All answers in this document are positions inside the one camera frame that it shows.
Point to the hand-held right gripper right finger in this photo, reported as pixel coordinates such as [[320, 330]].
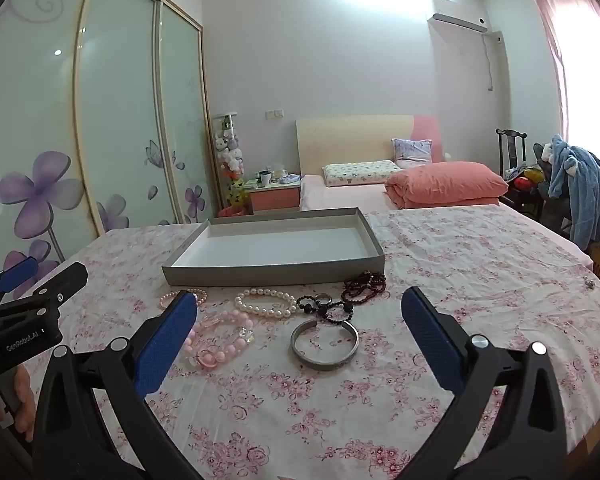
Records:
[[430, 340]]

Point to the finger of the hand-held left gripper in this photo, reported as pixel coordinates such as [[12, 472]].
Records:
[[17, 267], [62, 280]]

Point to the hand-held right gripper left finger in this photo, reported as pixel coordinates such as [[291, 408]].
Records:
[[165, 340]]

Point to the silver bangle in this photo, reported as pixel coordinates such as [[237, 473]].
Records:
[[325, 366]]

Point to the grey shallow tray box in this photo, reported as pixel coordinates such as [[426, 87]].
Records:
[[260, 240]]

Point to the person's left hand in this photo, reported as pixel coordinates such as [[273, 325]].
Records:
[[24, 395]]

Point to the red trash bin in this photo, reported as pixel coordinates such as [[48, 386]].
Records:
[[230, 211]]

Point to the folded orange quilt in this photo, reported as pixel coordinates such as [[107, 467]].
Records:
[[445, 182]]

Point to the yellow plush toy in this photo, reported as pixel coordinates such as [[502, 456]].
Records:
[[237, 191]]

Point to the pink bed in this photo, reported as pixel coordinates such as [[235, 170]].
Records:
[[345, 195]]

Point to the pink and beige nightstand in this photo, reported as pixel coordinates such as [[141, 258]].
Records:
[[275, 200]]

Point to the flower print sliding wardrobe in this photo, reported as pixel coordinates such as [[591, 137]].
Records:
[[120, 110]]

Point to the black office chair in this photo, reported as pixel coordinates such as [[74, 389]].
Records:
[[550, 205]]

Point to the floral print pillow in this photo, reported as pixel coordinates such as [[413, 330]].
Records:
[[360, 172]]

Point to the red and yellow toy bundle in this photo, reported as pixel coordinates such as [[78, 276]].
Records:
[[525, 177]]

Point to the purple pillow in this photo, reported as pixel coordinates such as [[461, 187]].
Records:
[[412, 152]]

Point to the white cup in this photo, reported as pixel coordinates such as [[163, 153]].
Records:
[[265, 178]]

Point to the plush toy display tube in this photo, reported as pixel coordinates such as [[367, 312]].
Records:
[[229, 150]]

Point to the blue cloth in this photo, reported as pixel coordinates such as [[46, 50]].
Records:
[[287, 178]]

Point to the dark wooden chair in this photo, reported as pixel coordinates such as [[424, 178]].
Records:
[[512, 145]]

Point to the blue fleece robe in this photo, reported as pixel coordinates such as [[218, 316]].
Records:
[[585, 195]]

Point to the beige and pink headboard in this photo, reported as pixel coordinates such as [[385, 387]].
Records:
[[350, 140]]

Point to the white air conditioner pipe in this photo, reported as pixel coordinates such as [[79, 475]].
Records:
[[491, 60]]

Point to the white air conditioner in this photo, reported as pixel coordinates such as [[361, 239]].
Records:
[[455, 15]]

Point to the pink curtain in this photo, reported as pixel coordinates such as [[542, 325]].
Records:
[[550, 25]]

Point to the white wall switch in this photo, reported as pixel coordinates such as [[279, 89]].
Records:
[[275, 114]]

